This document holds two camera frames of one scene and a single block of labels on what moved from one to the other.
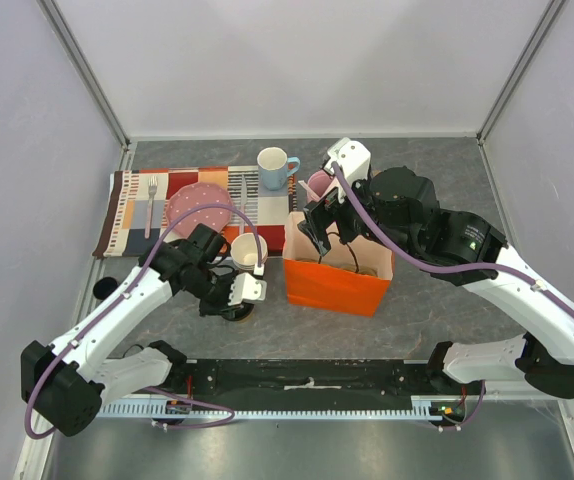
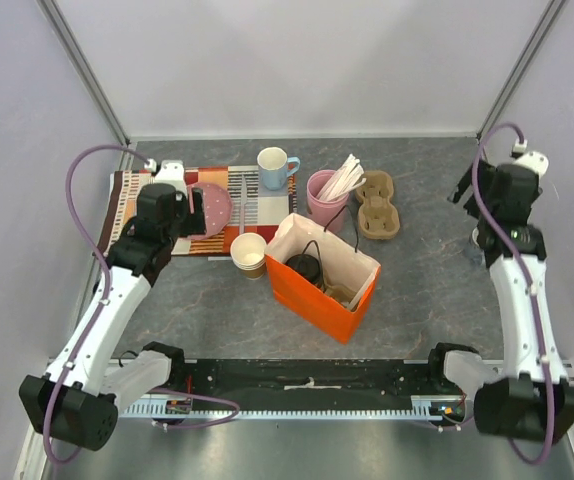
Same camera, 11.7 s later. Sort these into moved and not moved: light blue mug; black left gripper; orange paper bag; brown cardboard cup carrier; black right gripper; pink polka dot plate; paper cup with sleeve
Moved: black left gripper; black right gripper; brown cardboard cup carrier; orange paper bag
Not moved: pink polka dot plate; light blue mug; paper cup with sleeve
